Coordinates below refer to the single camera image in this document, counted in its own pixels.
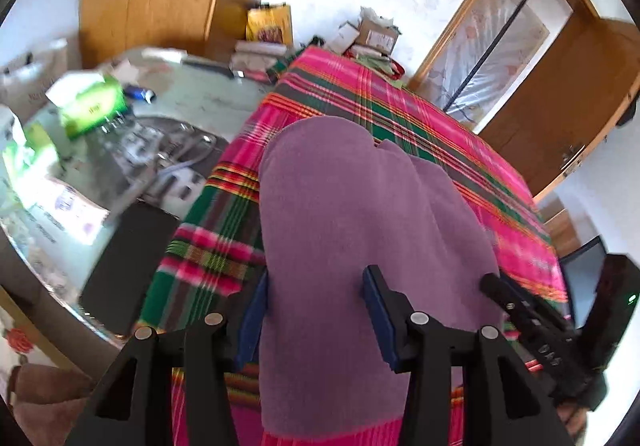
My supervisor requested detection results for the blue tube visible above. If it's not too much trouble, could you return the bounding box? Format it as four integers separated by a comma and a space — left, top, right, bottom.
122, 84, 157, 103

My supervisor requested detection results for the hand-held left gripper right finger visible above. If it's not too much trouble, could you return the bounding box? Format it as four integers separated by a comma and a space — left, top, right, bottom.
362, 265, 576, 446

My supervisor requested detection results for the rose print cloth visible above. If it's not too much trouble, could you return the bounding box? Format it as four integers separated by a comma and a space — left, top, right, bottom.
0, 306, 56, 377

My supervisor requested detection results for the green tissue box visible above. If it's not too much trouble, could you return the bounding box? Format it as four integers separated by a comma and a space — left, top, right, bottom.
57, 76, 128, 139

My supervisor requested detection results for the white printed packet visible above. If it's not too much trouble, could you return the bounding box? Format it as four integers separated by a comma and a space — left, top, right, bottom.
42, 176, 111, 244

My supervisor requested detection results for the light wooden board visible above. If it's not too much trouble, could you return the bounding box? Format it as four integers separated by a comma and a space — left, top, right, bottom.
537, 209, 583, 257

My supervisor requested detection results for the white paper bag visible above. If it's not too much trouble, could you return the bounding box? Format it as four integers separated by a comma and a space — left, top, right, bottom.
0, 39, 68, 110

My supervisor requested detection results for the purple fleece garment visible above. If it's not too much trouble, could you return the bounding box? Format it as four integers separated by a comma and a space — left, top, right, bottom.
257, 116, 506, 439

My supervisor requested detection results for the metal door handle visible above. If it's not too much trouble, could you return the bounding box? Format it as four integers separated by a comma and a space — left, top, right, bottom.
560, 143, 588, 177

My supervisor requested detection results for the glass side table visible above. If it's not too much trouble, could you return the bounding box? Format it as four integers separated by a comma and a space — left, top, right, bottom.
0, 46, 273, 347

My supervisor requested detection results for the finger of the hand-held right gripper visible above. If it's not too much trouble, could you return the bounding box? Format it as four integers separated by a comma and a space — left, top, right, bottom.
480, 273, 531, 327

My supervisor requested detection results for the red round basket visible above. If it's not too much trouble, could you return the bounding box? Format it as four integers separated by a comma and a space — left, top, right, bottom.
345, 54, 407, 82

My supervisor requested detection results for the brown cardboard box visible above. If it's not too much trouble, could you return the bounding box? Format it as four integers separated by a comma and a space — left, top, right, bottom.
356, 6, 401, 58

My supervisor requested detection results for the printed translucent door curtain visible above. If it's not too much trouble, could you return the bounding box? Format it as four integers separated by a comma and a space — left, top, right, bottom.
430, 0, 573, 132

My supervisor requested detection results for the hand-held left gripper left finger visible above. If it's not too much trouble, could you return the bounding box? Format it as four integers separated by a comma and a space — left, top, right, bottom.
65, 271, 271, 446

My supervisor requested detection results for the small white box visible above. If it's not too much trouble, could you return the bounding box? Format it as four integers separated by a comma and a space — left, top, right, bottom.
332, 24, 360, 54

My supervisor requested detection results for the pink green plaid bed sheet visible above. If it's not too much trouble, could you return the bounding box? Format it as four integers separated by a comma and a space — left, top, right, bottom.
135, 46, 571, 446

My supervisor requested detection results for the wooden door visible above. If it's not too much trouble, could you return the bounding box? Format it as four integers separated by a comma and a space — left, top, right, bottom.
480, 14, 640, 199

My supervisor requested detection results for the wooden door frame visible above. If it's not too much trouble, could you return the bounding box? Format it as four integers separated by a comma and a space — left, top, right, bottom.
407, 0, 601, 97

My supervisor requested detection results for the brown plush blanket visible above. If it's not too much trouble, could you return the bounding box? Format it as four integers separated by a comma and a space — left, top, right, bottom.
7, 363, 96, 446

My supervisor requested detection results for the black tablet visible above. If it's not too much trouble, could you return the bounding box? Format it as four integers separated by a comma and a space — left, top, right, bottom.
80, 201, 181, 337

